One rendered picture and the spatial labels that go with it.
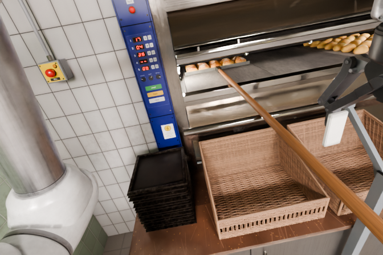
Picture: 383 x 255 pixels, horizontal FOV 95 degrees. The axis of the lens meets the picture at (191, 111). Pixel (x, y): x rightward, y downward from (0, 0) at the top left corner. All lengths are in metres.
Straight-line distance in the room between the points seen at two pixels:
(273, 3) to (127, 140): 1.15
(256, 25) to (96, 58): 0.85
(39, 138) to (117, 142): 0.81
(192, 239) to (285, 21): 1.23
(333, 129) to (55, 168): 0.58
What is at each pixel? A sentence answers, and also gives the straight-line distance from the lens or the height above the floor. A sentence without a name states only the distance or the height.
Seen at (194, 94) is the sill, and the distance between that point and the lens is 1.07.
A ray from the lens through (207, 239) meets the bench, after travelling 1.11.
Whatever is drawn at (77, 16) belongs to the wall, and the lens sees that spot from 1.08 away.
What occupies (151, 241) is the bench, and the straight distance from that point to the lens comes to 1.18.
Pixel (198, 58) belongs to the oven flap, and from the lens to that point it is 0.86.
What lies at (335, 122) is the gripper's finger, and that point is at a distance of 0.39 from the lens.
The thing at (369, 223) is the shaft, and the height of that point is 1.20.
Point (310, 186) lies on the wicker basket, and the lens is 1.21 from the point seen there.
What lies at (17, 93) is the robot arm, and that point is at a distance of 0.45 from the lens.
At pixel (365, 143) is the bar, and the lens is 1.00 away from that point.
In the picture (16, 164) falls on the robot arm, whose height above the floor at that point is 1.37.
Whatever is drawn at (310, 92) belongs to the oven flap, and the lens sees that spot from 1.39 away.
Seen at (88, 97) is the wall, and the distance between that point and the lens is 1.16.
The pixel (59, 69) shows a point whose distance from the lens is 1.08.
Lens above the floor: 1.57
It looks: 27 degrees down
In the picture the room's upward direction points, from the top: 10 degrees counter-clockwise
